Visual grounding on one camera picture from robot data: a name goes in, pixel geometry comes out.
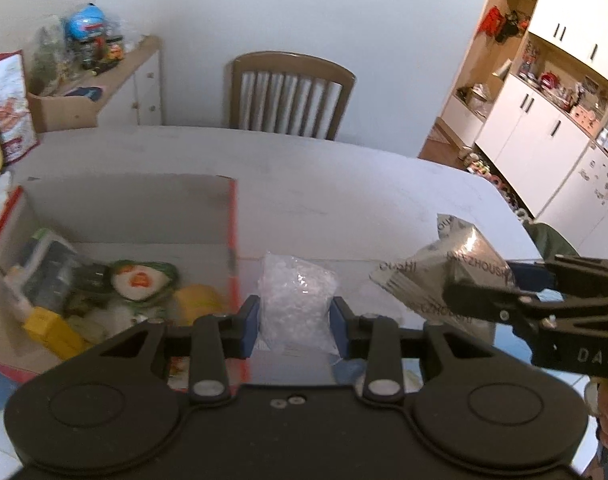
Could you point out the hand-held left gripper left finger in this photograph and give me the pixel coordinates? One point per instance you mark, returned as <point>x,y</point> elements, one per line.
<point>251,327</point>

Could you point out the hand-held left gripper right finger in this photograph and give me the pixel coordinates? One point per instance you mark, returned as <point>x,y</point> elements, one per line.
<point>338,327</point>

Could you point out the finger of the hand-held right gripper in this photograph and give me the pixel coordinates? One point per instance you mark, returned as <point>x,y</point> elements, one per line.
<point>484,297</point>
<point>529,275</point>

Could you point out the clear bag of white beads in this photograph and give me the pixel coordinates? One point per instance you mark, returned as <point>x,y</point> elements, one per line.
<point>296,300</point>

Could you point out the silver foil pouch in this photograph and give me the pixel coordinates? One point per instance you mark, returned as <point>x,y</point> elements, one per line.
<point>434,270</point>

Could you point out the yellow plush toy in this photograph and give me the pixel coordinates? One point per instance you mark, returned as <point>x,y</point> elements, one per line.
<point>199,300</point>

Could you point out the green plush toy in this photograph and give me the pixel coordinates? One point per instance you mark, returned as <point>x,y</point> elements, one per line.
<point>139,280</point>

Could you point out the red cardboard box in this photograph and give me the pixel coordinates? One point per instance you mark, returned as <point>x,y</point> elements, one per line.
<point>134,210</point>

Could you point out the yellow card box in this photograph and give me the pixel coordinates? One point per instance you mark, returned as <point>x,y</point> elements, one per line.
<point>49,327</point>

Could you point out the white grey tissue packet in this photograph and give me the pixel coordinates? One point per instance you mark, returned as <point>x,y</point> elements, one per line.
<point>49,270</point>

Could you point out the dark green chair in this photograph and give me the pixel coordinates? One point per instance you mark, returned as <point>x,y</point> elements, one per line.
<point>549,240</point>

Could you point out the white appliance with stickers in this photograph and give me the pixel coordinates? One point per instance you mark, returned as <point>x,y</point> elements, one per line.
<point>589,195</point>

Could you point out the row of shoes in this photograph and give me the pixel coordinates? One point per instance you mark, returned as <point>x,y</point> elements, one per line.
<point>489,180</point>

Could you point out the black hanging bag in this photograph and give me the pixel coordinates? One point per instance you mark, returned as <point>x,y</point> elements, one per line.
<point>511,27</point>

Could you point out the red hanging garment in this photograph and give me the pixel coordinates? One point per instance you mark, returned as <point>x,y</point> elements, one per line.
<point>490,20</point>

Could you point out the wooden side cabinet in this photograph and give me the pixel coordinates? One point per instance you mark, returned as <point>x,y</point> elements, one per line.
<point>144,90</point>

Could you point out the brown wooden chair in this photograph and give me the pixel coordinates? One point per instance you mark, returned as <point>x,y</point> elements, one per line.
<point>289,60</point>

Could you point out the dark blue oval pad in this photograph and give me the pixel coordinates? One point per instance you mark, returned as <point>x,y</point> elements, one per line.
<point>83,93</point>

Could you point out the black yellow screwdriver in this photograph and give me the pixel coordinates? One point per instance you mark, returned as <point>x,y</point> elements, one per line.
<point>101,69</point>

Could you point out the jar with orange label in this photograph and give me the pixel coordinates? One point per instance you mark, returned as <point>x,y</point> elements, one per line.
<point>115,46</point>

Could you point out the dark glass jar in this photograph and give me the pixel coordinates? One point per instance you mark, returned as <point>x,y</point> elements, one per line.
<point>94,52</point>

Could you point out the red snack bag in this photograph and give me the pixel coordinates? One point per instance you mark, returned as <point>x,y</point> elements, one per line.
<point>9,110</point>

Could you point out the clear plastic bag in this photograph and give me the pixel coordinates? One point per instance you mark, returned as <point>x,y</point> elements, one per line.
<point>49,55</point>

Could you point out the blue globe ball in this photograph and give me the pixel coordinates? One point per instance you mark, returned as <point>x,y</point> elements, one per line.
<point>85,22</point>

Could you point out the white wall cabinet unit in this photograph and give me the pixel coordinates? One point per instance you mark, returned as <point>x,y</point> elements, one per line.
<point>559,0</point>

